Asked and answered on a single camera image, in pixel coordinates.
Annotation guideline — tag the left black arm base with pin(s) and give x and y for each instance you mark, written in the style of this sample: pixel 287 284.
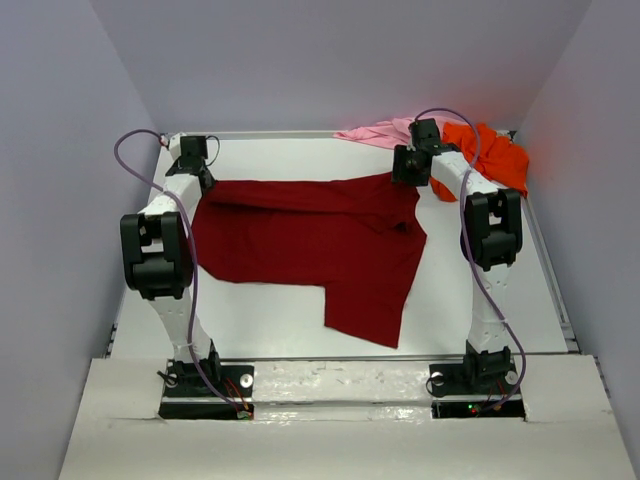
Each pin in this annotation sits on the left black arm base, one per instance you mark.
pixel 210 395

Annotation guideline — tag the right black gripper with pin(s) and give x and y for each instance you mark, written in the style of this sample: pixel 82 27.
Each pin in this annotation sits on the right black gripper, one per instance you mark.
pixel 401 153

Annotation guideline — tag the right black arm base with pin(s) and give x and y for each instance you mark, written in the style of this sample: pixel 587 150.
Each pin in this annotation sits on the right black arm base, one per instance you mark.
pixel 475 395

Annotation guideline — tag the pink t shirt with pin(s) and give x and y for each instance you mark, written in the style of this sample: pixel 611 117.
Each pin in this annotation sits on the pink t shirt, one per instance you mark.
pixel 384 134

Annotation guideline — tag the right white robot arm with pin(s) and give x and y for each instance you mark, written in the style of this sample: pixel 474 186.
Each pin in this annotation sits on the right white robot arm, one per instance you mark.
pixel 491 238

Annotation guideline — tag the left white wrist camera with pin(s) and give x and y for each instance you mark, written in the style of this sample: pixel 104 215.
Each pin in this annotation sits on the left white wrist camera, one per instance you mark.
pixel 171 142

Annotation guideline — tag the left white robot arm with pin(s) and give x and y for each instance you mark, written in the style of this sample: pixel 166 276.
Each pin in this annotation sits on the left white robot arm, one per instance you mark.
pixel 160 259

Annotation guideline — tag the dark red t shirt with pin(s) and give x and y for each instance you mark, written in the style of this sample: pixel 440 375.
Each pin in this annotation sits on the dark red t shirt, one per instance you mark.
pixel 358 239

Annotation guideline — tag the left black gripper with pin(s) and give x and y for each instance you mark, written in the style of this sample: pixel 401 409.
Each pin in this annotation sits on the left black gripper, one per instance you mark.
pixel 211 181

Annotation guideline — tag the orange t shirt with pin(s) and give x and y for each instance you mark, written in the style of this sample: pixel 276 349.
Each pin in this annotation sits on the orange t shirt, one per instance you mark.
pixel 500 159

